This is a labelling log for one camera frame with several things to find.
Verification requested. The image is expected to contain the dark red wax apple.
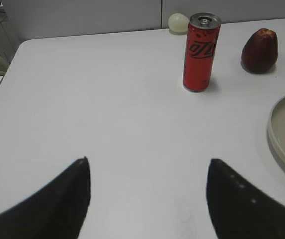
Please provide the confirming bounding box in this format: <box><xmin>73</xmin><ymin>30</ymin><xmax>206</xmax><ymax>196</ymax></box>
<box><xmin>241</xmin><ymin>28</ymin><xmax>278</xmax><ymax>74</ymax></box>

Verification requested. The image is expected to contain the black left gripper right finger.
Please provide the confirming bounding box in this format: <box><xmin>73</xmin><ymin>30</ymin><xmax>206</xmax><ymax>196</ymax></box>
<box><xmin>206</xmin><ymin>159</ymin><xmax>285</xmax><ymax>239</ymax></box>

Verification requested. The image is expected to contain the red cola can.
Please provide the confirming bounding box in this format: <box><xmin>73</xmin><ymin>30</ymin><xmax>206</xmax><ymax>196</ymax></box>
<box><xmin>183</xmin><ymin>13</ymin><xmax>221</xmax><ymax>92</ymax></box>

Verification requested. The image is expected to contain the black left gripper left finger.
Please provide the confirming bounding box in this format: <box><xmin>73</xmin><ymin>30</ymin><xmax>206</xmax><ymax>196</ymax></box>
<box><xmin>0</xmin><ymin>157</ymin><xmax>90</xmax><ymax>239</ymax></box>

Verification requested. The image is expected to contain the pale yellow-green round ball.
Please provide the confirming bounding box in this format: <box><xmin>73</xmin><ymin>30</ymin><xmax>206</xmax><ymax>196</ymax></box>
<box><xmin>168</xmin><ymin>13</ymin><xmax>189</xmax><ymax>34</ymax></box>

